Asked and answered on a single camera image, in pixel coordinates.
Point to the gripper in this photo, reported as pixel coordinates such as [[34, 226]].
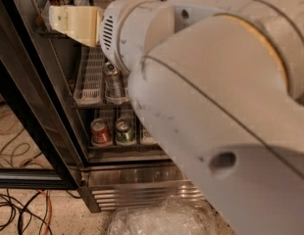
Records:
[[109, 33]]

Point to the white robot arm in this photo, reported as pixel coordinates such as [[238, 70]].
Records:
[[217, 83]]

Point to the silver can middle shelf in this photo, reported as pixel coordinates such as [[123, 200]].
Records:
[[114, 81]]

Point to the red can bottom shelf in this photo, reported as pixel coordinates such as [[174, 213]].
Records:
[[100, 132]]

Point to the green can bottom shelf left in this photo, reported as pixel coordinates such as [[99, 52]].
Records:
[[123, 128]]

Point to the open glass fridge door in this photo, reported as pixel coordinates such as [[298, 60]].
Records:
[[34, 86]]

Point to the stainless steel fridge base grille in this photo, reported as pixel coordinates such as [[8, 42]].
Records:
[[108, 188]]

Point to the empty white tray middle left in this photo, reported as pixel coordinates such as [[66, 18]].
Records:
[[89, 82]]

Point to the clear plastic bag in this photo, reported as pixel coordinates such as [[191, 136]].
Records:
[[172, 217]]

